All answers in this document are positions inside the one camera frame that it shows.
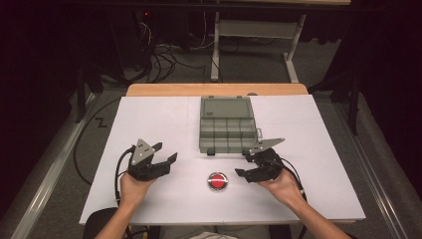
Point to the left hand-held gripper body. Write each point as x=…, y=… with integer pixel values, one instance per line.
x=142, y=166

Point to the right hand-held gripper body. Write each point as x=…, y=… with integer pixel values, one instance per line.
x=272, y=166

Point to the red round button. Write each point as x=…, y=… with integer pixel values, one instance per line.
x=217, y=182

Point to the smoky clear plastic compartment box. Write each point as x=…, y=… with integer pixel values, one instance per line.
x=229, y=132

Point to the person's right hand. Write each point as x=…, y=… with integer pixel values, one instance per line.
x=285, y=189

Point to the person's left hand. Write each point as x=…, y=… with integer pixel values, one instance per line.
x=132, y=192

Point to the person's grey clothing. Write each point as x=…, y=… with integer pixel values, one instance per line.
x=239, y=232

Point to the black round stool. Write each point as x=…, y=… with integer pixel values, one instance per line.
x=98, y=224

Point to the black metal stand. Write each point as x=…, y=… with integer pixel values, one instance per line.
x=80, y=99
x=354, y=106

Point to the dark equipment box red light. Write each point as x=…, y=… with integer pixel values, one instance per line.
x=132, y=40

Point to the aluminium floor rail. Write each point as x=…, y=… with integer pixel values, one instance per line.
x=381, y=199
x=49, y=179

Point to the white metal stand frame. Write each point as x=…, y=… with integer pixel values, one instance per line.
x=255, y=29

